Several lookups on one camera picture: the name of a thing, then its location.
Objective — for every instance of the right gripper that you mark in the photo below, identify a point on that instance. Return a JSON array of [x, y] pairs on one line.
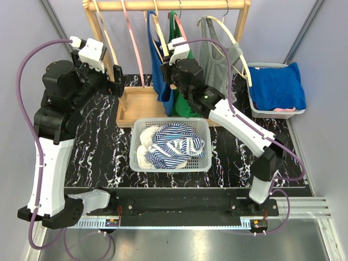
[[167, 68]]

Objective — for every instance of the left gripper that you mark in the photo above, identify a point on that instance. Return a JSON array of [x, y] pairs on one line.
[[116, 87]]

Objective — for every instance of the green tank top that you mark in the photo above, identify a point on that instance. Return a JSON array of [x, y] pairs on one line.
[[181, 107]]

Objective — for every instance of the pink hanger with green top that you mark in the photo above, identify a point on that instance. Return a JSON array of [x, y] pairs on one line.
[[180, 26]]

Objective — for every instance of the wooden hanger with blue top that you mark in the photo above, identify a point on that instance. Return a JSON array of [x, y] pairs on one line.
[[158, 30]]

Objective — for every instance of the pink hanger with striped top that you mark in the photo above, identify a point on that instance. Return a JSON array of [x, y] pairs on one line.
[[135, 47]]

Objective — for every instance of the blue white striped tank top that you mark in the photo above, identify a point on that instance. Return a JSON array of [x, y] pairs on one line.
[[174, 149]]

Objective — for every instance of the light wooden hanger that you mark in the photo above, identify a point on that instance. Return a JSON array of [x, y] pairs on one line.
[[113, 54]]

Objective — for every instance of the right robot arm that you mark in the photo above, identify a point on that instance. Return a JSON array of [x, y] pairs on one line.
[[270, 149]]

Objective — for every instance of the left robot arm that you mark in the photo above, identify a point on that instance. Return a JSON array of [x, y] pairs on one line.
[[69, 87]]

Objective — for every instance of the cream hanger with grey top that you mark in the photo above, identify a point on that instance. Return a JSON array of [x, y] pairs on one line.
[[235, 39]]

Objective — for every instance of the grey tank top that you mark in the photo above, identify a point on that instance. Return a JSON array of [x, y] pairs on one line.
[[213, 60]]

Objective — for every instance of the pink hanger in side basket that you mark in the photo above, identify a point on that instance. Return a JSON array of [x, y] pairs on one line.
[[280, 110]]

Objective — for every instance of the wooden clothes rack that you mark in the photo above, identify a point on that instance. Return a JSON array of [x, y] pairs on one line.
[[136, 102]]

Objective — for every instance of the white perforated plastic basket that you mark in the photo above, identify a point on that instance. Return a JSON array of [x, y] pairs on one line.
[[171, 145]]

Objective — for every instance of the blue folded cloth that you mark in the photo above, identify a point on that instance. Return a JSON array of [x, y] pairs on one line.
[[277, 88]]

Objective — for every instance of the grey side basket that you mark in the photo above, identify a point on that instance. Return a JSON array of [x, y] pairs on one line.
[[268, 114]]

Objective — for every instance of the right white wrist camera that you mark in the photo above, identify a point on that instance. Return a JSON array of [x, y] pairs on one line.
[[180, 49]]

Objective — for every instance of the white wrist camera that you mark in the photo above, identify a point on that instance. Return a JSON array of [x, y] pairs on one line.
[[91, 52], [180, 49]]

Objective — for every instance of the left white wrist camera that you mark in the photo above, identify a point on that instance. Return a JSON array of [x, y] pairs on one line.
[[91, 52]]

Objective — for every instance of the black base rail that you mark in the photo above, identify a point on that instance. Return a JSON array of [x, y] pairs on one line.
[[181, 208]]

